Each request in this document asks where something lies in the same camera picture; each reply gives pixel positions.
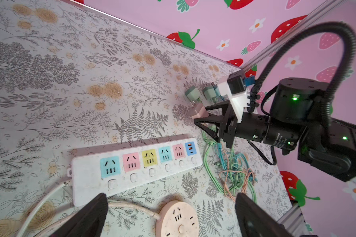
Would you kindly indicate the pink USB charger plug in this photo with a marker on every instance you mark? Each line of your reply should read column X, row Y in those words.
column 198, row 111

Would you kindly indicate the green charger plug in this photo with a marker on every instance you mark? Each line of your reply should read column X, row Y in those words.
column 193, row 95
column 210, row 94

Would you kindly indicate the white multicolour power strip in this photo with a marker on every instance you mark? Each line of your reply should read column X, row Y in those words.
column 117, row 171

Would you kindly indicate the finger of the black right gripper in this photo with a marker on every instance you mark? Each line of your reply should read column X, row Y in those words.
column 217, row 134
column 224, row 107

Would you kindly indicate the aluminium frame corner post right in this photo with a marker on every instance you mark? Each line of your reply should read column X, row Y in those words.
column 310, row 20

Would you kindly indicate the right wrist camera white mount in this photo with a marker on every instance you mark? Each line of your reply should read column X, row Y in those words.
column 239, row 101

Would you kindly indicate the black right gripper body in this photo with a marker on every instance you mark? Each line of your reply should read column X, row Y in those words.
column 252, row 127

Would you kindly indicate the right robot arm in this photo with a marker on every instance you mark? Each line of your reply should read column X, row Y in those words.
column 300, row 114

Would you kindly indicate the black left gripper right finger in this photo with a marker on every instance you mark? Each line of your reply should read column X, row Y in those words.
column 255, row 222

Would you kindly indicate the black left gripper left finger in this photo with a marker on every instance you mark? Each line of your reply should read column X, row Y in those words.
column 88, row 222

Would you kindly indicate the round pink power socket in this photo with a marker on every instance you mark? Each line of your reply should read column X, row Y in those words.
column 178, row 219

